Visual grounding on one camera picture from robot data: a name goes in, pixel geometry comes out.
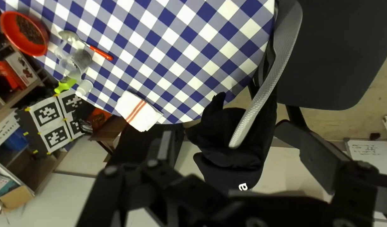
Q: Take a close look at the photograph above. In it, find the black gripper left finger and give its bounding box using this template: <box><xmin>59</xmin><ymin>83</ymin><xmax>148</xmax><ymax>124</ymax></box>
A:
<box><xmin>74</xmin><ymin>156</ymin><xmax>228</xmax><ymax>227</ymax></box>

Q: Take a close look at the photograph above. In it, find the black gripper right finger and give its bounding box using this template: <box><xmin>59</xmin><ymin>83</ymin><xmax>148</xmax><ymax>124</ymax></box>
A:
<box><xmin>228</xmin><ymin>160</ymin><xmax>381</xmax><ymax>227</ymax></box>

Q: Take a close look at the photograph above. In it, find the white paper sheet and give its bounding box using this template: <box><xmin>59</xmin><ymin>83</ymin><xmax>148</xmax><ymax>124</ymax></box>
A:
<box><xmin>348</xmin><ymin>139</ymin><xmax>387</xmax><ymax>165</ymax></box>

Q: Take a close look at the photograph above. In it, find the white towel with orange stripe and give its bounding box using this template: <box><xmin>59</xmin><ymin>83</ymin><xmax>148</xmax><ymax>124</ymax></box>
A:
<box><xmin>114</xmin><ymin>89</ymin><xmax>165</xmax><ymax>133</ymax></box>

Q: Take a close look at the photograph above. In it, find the box with fiducial tags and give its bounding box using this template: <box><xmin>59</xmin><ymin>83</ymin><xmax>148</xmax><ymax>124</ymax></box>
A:
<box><xmin>24</xmin><ymin>89</ymin><xmax>96</xmax><ymax>155</ymax></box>

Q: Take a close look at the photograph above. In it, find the small white bottle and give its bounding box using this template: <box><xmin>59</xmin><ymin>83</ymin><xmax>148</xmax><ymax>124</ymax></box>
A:
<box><xmin>74</xmin><ymin>79</ymin><xmax>96</xmax><ymax>99</ymax></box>

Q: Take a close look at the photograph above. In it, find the open cardboard box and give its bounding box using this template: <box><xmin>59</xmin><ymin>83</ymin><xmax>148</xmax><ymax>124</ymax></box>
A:
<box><xmin>0</xmin><ymin>158</ymin><xmax>34</xmax><ymax>211</ymax></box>

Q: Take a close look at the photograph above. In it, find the red marker pen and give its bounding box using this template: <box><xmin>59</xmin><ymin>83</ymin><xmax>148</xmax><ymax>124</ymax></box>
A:
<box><xmin>90</xmin><ymin>44</ymin><xmax>115</xmax><ymax>61</ymax></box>

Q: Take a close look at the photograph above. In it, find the clear plastic cup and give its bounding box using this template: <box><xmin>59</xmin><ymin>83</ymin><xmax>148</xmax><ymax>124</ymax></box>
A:
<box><xmin>58</xmin><ymin>29</ymin><xmax>93</xmax><ymax>80</ymax></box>

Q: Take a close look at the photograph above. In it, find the blue white checkered tablecloth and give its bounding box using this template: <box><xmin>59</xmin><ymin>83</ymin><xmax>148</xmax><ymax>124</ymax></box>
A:
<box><xmin>0</xmin><ymin>0</ymin><xmax>279</xmax><ymax>127</ymax></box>

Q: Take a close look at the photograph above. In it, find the white red carton box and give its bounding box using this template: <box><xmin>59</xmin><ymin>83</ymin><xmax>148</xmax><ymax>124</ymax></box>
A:
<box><xmin>5</xmin><ymin>51</ymin><xmax>39</xmax><ymax>87</ymax></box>

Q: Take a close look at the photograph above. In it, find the grey office chair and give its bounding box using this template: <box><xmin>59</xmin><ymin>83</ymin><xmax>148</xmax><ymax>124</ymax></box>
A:
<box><xmin>228</xmin><ymin>0</ymin><xmax>304</xmax><ymax>150</ymax></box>

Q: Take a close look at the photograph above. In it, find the red bowl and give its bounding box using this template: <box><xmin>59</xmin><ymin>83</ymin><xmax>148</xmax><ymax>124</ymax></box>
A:
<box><xmin>0</xmin><ymin>10</ymin><xmax>52</xmax><ymax>58</ymax></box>

